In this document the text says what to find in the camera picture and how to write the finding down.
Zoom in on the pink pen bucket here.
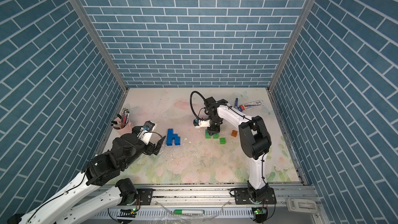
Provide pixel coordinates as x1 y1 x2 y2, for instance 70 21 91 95
111 120 133 136

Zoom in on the white toothpaste tube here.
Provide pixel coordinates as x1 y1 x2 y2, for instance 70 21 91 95
238 100 264 112

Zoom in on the long blue lego brick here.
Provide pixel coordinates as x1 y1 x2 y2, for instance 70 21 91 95
167 134 178 142

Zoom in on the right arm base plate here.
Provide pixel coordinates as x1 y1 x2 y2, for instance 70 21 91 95
230 187 277 205

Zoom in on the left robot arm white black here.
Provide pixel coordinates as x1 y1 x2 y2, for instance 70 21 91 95
7 128 166 224

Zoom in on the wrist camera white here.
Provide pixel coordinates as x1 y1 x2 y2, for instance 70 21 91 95
193 119 210 128
137 121 156 145

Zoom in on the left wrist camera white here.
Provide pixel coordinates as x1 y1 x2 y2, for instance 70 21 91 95
137 121 156 145

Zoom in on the white plastic handle part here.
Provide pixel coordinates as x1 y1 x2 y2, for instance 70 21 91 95
286 198 319 214

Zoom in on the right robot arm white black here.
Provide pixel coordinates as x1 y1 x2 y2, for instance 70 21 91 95
195 97 276 204

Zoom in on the green marker on rail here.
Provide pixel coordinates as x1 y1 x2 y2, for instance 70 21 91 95
173 209 205 215

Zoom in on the aluminium front rail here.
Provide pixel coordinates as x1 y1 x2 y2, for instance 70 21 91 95
84 184 326 224

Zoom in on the bundle of pens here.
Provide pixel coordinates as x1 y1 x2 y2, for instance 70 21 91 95
116 108 130 128

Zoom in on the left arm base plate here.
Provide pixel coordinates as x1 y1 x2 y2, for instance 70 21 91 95
136 188 154 206

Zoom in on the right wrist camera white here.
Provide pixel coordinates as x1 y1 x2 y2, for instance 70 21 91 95
193 119 210 128

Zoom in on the orange lego brick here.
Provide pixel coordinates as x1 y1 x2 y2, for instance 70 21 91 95
231 130 238 137

